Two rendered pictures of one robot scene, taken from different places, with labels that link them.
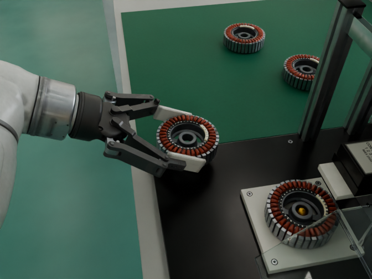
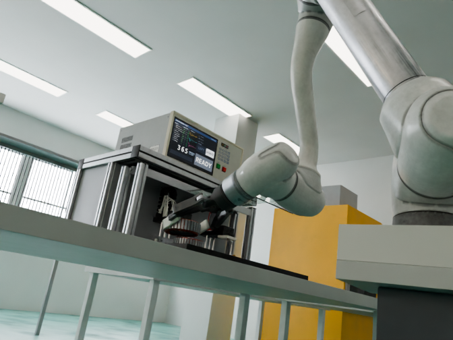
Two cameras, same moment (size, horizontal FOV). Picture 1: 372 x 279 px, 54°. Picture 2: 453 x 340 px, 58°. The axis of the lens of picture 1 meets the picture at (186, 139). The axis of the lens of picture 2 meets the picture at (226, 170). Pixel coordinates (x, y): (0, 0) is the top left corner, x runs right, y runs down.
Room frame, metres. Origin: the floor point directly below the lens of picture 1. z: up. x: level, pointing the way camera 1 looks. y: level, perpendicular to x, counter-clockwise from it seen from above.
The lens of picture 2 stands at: (1.07, 1.07, 0.63)
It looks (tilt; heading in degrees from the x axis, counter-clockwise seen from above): 18 degrees up; 236
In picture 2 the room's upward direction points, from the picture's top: 9 degrees clockwise
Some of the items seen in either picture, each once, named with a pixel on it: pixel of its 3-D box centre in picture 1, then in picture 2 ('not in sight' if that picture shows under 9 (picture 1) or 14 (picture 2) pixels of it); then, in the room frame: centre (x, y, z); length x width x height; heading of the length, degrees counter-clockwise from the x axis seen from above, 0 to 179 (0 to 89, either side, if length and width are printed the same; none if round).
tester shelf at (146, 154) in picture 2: not in sight; (171, 183); (0.27, -0.52, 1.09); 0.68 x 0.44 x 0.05; 11
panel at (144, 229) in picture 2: not in sight; (174, 221); (0.25, -0.46, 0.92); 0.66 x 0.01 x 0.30; 11
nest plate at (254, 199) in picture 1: (297, 221); not in sight; (0.33, -0.18, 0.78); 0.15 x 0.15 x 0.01; 11
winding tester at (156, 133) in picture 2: not in sight; (178, 158); (0.25, -0.52, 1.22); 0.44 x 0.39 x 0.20; 11
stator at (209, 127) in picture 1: (187, 140); (182, 227); (0.47, 0.00, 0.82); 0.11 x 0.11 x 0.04
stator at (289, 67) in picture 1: (305, 71); not in sight; (0.75, -0.30, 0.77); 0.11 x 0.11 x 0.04
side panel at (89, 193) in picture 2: not in sight; (87, 205); (0.60, -0.54, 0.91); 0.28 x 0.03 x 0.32; 101
